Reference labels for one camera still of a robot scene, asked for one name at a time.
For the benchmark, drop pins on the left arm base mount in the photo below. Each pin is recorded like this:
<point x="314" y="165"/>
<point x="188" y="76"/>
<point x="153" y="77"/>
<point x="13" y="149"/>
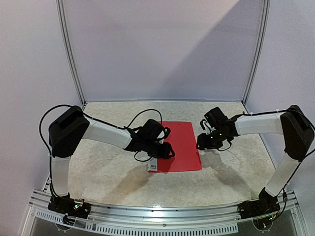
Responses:
<point x="71" y="207"/>

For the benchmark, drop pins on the red file folder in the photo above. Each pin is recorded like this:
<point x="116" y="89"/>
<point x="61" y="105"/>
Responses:
<point x="183" y="142"/>

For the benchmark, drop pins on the aluminium front rail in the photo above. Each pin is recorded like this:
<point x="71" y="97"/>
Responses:
<point x="114" y="220"/>

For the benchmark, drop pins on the right aluminium corner post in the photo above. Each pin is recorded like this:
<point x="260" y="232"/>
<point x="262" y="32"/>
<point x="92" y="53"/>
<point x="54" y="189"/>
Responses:
<point x="258" y="49"/>

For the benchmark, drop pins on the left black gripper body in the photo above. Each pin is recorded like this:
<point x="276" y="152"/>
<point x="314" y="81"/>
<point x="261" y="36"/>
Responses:
<point x="154" y="152"/>

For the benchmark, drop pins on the aluminium corner post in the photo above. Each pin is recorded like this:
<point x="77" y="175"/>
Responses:
<point x="68" y="51"/>
<point x="258" y="49"/>

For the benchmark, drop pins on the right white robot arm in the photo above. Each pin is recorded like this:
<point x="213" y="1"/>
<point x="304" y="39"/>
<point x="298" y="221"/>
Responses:
<point x="297" y="130"/>

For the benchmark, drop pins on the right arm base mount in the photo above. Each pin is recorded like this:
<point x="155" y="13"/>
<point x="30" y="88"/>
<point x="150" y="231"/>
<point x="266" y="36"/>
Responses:
<point x="264" y="205"/>

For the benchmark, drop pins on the left aluminium corner post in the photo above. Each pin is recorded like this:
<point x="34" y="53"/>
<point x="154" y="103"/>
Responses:
<point x="68" y="51"/>

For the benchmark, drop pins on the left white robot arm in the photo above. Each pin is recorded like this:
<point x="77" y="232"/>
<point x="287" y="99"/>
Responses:
<point x="67" y="131"/>

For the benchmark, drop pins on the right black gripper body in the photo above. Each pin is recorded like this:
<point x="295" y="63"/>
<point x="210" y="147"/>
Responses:
<point x="205" y="143"/>

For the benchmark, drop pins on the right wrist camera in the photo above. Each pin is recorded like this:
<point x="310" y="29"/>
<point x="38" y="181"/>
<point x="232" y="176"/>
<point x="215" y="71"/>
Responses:
<point x="206" y="126"/>

